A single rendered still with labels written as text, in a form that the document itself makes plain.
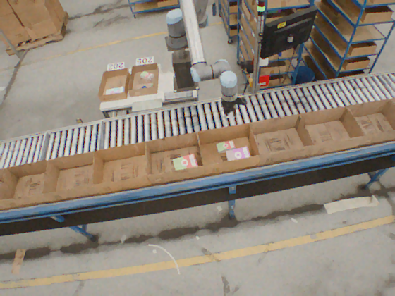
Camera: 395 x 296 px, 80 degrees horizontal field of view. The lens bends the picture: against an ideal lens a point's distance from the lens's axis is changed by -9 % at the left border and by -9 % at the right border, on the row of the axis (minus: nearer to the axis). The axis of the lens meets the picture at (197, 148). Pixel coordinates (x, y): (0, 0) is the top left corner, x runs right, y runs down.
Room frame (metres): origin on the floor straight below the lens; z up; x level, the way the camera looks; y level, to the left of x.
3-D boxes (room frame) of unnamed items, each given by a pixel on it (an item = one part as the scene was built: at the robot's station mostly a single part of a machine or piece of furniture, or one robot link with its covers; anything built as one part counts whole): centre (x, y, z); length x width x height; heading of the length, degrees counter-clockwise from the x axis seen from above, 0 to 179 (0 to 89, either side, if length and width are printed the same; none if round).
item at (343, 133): (1.00, -1.00, 0.96); 0.39 x 0.29 x 0.17; 89
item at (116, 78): (2.17, 0.74, 0.80); 0.38 x 0.28 x 0.10; 175
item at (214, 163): (1.01, -0.21, 0.96); 0.39 x 0.29 x 0.17; 89
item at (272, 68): (2.37, -1.01, 0.59); 0.40 x 0.30 x 0.10; 177
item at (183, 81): (2.04, -0.01, 0.91); 0.26 x 0.26 x 0.33; 86
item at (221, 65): (1.21, -0.23, 1.53); 0.12 x 0.12 x 0.09; 3
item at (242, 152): (0.95, -0.28, 0.92); 0.16 x 0.11 x 0.07; 92
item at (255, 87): (1.73, -0.63, 1.11); 0.12 x 0.05 x 0.88; 89
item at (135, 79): (2.16, 0.41, 0.80); 0.38 x 0.28 x 0.10; 173
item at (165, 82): (2.16, 0.38, 0.74); 1.00 x 0.58 x 0.03; 86
